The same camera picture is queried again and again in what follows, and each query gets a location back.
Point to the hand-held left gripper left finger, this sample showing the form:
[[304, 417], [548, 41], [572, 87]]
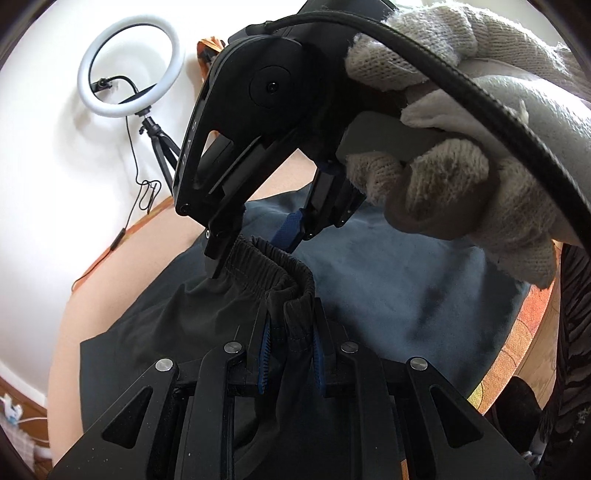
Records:
[[264, 350]]

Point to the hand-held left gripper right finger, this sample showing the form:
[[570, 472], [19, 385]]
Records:
[[318, 360]]

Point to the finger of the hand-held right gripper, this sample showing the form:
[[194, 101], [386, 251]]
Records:
[[286, 230], [217, 244]]

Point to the person's right hand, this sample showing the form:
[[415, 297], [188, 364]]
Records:
[[461, 184]]

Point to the black mini tripod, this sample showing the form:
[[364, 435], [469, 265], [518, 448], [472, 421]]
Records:
[[159, 143]]

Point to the black elastic-waist shorts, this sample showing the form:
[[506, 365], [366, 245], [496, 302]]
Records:
[[64, 346]]

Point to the blue-grey cloth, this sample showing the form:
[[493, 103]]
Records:
[[540, 314]]

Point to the person's zebra striped leggings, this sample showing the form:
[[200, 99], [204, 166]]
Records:
[[575, 323]]

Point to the white charger plug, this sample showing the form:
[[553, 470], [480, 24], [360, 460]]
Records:
[[11, 408]]

